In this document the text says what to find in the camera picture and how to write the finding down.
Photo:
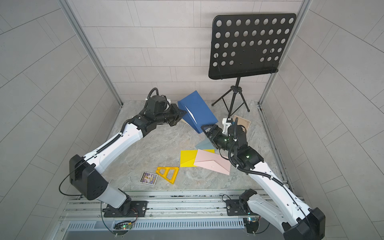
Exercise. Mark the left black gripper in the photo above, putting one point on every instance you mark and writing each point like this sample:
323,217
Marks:
177,113

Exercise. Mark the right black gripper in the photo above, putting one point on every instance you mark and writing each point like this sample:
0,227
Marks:
210,134

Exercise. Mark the navy blue envelope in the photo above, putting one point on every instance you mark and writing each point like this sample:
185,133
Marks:
198,113

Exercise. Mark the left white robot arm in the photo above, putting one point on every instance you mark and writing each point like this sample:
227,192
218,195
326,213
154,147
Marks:
86,172

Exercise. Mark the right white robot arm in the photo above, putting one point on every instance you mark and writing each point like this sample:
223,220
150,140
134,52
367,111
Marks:
291,216

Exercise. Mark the pink envelope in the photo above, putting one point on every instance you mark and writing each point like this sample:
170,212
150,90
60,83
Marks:
213,162

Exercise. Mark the light teal envelope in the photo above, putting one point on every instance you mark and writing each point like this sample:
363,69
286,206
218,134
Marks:
205,145

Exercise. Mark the yellow envelope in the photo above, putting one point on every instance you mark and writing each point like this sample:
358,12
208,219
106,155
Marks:
187,159

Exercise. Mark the yellow triangle ruler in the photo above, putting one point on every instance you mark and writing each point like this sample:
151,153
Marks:
168,173

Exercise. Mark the colourful picture card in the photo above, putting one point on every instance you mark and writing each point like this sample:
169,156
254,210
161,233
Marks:
148,178

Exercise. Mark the right circuit board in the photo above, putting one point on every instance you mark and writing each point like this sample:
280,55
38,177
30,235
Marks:
251,225

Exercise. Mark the circuit board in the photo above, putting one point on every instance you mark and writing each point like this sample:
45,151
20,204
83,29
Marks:
125,225
251,225

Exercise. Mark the black perforated music stand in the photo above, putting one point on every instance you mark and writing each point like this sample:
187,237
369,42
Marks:
248,45

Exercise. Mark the left circuit board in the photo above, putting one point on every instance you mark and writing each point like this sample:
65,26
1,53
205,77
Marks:
125,225

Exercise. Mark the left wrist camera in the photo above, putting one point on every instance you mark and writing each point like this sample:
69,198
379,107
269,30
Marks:
157,104

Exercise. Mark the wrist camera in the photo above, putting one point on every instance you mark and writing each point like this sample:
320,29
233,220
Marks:
157,104
227,122

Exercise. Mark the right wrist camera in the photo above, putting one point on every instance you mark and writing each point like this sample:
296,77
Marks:
227,122

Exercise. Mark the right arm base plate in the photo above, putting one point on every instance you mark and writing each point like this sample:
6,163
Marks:
235,208

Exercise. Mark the aluminium rail frame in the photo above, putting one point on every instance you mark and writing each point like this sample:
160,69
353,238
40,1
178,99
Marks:
206,204

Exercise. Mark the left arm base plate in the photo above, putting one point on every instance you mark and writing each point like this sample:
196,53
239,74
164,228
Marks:
131,209

